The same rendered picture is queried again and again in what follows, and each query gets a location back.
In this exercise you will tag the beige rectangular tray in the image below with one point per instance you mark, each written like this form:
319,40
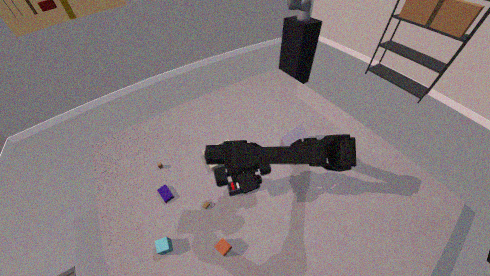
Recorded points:
212,167

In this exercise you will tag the purple rectangular block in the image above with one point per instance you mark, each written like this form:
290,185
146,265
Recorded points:
165,193

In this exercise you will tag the orange block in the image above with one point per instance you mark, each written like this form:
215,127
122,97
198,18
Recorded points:
223,247

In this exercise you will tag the teal cube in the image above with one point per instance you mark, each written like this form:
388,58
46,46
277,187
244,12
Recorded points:
163,246

